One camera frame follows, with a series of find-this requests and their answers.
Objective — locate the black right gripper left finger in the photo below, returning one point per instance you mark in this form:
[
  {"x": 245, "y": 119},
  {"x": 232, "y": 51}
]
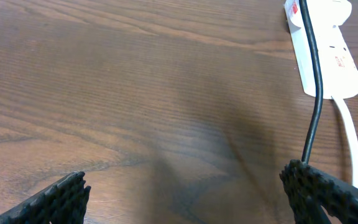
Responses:
[{"x": 63, "y": 202}]

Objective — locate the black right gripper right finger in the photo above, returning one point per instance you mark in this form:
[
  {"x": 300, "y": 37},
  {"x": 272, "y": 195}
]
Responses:
[{"x": 314, "y": 195}]

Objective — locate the white power strip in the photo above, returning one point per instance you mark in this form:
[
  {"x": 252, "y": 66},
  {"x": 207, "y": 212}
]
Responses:
[{"x": 339, "y": 72}]

